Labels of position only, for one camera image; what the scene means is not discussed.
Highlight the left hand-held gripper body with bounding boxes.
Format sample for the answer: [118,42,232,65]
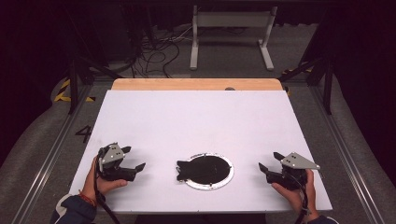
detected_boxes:
[97,142,138,182]

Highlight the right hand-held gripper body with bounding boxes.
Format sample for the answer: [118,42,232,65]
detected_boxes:
[265,151,321,190]

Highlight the round pearl-rimmed mirror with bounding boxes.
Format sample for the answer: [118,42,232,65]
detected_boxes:
[176,152,235,191]

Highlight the person's left hand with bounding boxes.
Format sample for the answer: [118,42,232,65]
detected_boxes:
[81,156,129,200]

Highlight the person's right hand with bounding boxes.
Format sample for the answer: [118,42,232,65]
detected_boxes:
[271,169,319,218]

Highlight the yellow black floor tape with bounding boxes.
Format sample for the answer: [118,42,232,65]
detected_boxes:
[281,65,314,76]
[53,78,96,103]

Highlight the black metal stand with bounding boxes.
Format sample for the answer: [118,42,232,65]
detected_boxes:
[66,55,123,115]
[278,57,335,115]

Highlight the wooden table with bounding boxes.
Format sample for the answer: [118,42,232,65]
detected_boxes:
[111,77,284,91]

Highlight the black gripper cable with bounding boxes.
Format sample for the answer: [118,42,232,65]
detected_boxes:
[290,172,312,224]
[93,155,121,224]

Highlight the red bracelet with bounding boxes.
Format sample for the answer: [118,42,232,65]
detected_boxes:
[78,189,97,207]

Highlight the aluminium floor rail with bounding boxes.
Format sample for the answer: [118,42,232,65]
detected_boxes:
[11,83,94,224]
[310,85,388,224]

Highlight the bundle of black floor cables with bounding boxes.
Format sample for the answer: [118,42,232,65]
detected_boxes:
[130,29,188,78]

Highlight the white metal frame stand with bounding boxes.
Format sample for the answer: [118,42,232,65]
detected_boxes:
[190,5,278,72]

